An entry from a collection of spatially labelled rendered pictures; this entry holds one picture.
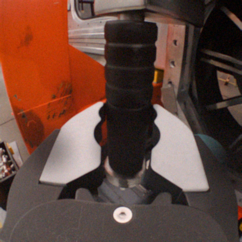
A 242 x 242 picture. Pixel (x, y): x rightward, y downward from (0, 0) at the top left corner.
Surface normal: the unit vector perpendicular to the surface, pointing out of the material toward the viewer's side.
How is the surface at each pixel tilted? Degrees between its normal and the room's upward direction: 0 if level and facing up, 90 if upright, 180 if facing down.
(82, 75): 90
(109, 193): 23
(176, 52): 90
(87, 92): 90
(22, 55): 90
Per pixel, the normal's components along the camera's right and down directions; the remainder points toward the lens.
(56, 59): 0.66, 0.41
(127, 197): 0.01, -0.84
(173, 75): -0.75, 0.35
